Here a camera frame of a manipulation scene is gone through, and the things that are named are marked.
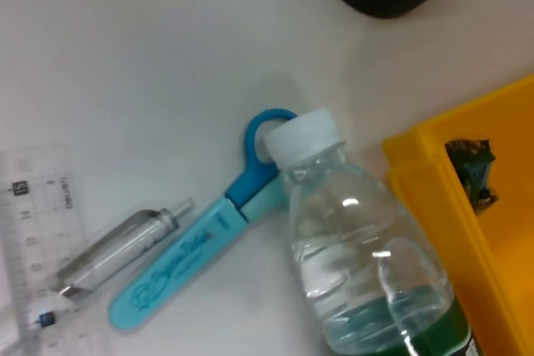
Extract clear green-label water bottle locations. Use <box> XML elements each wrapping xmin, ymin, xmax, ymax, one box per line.
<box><xmin>263</xmin><ymin>108</ymin><xmax>476</xmax><ymax>356</ymax></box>

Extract blue sheathed scissors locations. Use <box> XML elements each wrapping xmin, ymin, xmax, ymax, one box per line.
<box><xmin>108</xmin><ymin>108</ymin><xmax>301</xmax><ymax>332</ymax></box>

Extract silver white pen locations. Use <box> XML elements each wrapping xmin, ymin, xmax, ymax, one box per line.
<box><xmin>27</xmin><ymin>196</ymin><xmax>197</xmax><ymax>330</ymax></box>

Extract clear plastic ruler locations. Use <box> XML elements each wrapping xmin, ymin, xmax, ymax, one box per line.
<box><xmin>0</xmin><ymin>145</ymin><xmax>91</xmax><ymax>356</ymax></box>

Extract yellow plastic bin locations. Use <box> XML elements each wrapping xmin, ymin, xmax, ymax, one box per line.
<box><xmin>382</xmin><ymin>73</ymin><xmax>534</xmax><ymax>356</ymax></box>

